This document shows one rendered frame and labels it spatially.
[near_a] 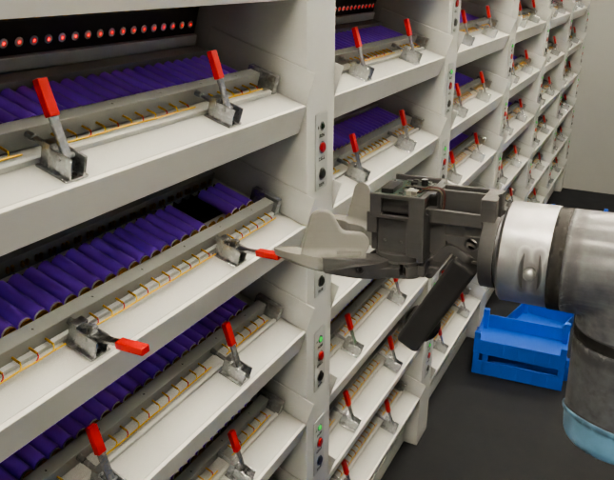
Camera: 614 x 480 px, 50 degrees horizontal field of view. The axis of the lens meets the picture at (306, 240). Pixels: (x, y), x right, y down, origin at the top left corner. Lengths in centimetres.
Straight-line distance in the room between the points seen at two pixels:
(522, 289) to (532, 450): 159
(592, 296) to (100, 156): 48
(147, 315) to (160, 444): 19
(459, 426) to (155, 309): 152
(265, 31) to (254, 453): 68
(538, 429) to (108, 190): 178
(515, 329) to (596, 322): 198
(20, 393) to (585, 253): 52
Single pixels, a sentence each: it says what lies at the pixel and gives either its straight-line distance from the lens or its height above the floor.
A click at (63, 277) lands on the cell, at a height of 98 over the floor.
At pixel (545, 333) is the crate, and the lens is 256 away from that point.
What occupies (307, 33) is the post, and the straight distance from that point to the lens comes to 100.
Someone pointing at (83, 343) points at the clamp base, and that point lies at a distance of 73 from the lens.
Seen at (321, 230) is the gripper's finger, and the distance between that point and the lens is 62.
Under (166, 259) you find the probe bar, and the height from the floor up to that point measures 97.
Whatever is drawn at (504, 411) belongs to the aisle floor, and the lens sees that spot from 229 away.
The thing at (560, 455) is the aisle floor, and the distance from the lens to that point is 217.
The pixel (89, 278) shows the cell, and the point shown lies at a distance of 81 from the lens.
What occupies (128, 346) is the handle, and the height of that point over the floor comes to 96.
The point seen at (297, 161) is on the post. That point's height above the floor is 104.
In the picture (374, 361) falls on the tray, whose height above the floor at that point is 39.
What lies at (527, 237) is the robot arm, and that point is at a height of 110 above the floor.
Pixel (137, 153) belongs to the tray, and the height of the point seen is 113.
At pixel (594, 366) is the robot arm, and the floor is 100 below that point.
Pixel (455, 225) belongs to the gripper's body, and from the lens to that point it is 61.
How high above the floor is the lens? 130
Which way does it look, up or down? 22 degrees down
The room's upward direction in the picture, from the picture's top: straight up
